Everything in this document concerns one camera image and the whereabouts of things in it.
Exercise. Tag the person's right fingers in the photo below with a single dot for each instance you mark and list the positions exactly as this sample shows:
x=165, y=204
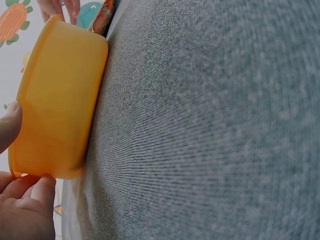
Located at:
x=53, y=8

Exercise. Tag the colourful foil packet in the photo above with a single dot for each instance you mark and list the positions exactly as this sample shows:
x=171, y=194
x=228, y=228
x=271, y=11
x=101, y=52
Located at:
x=106, y=17

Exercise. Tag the orange plastic bowl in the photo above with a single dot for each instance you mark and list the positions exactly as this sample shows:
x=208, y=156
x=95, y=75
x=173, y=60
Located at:
x=62, y=100

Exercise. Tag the person's left hand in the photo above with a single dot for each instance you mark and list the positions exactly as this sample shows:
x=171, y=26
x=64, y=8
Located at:
x=22, y=212

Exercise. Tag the person's right hand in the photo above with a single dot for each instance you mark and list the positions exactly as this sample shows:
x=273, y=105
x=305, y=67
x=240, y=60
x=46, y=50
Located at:
x=53, y=7

